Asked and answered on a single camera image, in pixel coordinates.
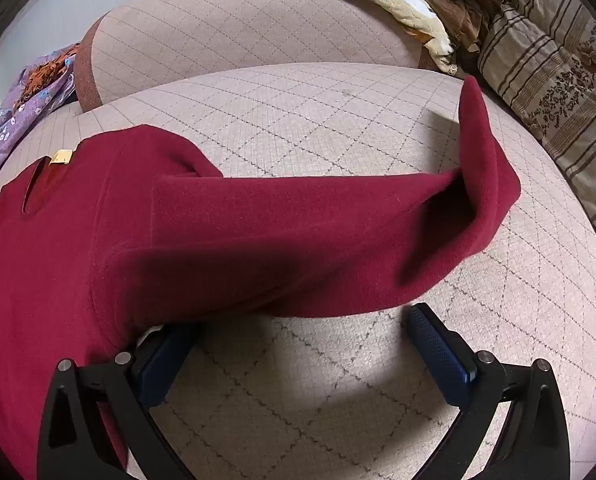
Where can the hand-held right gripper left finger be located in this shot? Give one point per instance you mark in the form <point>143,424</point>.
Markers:
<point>158,370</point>

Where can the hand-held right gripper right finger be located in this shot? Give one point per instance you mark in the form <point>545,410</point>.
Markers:
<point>440,350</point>

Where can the dark red sweater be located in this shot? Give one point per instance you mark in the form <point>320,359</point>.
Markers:
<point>228,240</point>

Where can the purple floral cloth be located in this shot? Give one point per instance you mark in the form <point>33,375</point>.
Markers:
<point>13,125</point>

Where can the brown striped pillow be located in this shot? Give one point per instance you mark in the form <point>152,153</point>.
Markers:
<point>552,85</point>

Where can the orange black floral cloth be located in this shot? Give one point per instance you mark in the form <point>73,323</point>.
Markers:
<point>48,72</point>

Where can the beige floral crumpled blanket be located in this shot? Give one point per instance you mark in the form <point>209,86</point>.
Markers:
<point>407,5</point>

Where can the pink quilted bolster cushion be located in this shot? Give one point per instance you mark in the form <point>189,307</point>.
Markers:
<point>253,20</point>

